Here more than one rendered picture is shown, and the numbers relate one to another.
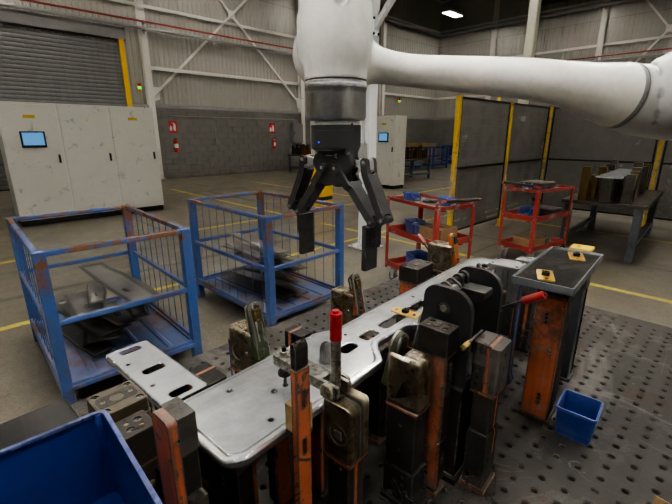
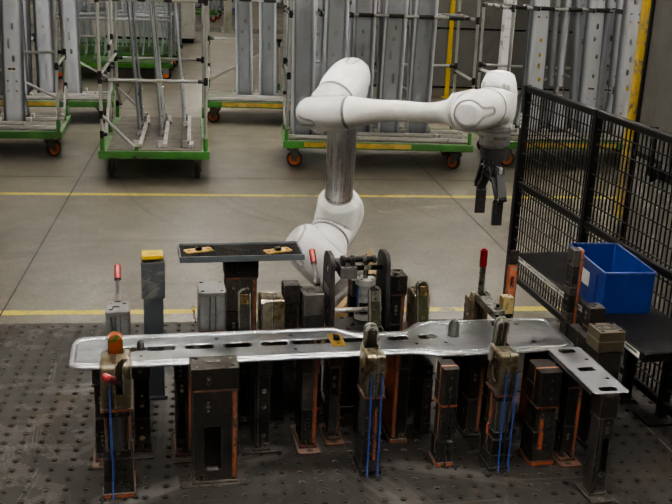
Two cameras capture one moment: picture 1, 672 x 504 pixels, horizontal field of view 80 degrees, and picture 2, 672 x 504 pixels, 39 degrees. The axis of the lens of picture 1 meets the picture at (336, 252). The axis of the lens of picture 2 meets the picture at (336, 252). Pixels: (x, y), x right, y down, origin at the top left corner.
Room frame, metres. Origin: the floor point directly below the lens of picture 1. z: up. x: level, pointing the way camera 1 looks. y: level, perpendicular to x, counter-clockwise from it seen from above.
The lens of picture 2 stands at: (3.02, 1.21, 2.01)
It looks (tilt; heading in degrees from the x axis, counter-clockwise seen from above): 17 degrees down; 216
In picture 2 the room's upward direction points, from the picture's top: 2 degrees clockwise
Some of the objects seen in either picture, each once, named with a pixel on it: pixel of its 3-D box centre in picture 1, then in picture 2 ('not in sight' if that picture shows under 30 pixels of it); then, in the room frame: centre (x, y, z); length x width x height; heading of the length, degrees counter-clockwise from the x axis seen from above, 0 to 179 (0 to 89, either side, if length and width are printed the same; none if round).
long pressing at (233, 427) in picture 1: (406, 311); (329, 343); (1.09, -0.21, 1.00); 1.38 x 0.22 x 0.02; 139
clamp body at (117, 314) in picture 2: (524, 304); (119, 365); (1.40, -0.72, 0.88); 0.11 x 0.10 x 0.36; 49
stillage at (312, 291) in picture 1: (265, 253); not in sight; (3.44, 0.63, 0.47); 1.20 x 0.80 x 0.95; 45
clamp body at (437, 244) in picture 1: (439, 283); (118, 424); (1.63, -0.45, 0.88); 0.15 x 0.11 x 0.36; 49
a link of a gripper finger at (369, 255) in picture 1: (369, 247); (480, 201); (0.58, -0.05, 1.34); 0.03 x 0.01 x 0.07; 139
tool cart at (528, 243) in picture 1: (533, 220); not in sight; (4.84, -2.43, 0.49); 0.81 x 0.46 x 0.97; 122
